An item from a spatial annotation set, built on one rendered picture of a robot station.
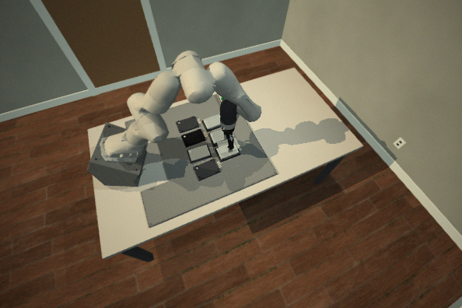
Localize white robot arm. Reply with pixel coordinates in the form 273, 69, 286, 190
100, 51, 261, 163

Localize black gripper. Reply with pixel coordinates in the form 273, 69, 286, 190
222, 128, 235, 152

